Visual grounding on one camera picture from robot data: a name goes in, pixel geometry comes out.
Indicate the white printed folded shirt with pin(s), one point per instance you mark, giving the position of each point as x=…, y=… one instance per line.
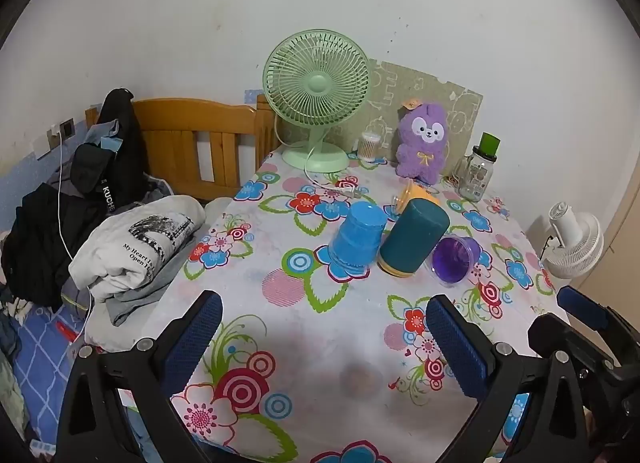
x=125, y=243

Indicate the orange cup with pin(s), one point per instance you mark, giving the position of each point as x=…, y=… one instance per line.
x=422, y=192

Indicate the clear cotton swab jar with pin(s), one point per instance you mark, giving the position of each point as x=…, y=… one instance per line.
x=369, y=147

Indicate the wall socket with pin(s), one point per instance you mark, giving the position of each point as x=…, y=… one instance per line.
x=66, y=129

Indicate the blue checked bed sheet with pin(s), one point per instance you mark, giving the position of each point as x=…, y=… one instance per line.
x=45, y=358

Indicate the dark clothes pile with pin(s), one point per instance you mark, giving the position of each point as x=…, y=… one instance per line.
x=40, y=243

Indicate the purple plush toy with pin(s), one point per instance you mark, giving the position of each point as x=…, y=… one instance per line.
x=422, y=153

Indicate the purple transparent cup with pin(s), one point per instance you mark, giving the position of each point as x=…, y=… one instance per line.
x=452, y=258

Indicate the glass bottle with green cap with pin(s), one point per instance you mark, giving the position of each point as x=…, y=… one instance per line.
x=475, y=173

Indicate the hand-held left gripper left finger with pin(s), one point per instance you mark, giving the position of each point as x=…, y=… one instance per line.
x=200, y=333

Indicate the wooden bed headboard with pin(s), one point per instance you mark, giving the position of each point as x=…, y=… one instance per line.
x=175, y=128

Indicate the grey folded garment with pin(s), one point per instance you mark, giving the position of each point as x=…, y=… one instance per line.
x=130, y=304

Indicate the grey blue garment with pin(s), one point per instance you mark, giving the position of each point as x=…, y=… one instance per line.
x=102, y=135

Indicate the floral tablecloth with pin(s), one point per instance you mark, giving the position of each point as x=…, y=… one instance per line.
x=280, y=333

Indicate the patterned beige wall panel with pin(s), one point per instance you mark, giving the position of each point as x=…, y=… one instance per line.
x=390, y=88

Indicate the teal cup with yellow rim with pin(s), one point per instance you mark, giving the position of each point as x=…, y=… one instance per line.
x=412, y=233

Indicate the black jacket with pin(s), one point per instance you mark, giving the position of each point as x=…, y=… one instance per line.
x=127, y=153

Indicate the white floor fan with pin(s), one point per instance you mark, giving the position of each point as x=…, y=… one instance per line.
x=575, y=243

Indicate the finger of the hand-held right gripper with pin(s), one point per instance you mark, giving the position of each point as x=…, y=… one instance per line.
x=580, y=304
x=550, y=333

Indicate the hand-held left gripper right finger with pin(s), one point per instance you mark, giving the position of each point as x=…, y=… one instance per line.
x=455, y=343

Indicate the blue plastic cup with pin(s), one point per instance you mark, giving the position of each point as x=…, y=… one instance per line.
x=357, y=238

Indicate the green desk fan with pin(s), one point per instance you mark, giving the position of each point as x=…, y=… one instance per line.
x=316, y=83

